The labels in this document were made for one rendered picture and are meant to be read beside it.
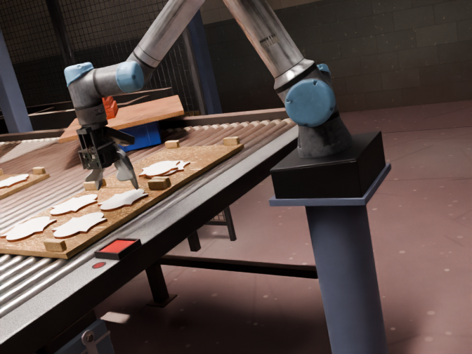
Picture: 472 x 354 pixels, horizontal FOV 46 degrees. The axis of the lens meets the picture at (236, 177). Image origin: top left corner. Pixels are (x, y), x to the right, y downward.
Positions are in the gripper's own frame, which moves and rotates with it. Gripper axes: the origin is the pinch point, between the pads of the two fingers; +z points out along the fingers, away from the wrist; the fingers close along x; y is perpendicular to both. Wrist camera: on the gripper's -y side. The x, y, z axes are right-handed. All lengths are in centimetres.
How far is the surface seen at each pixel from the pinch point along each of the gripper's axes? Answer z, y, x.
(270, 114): 4, -91, 0
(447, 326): 98, -93, 60
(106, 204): 2.8, 4.2, -2.2
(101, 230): 3.5, 18.4, 9.3
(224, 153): 4.1, -41.3, 8.6
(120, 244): 4.2, 23.6, 20.1
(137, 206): 3.7, 3.5, 8.3
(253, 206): 99, -213, -97
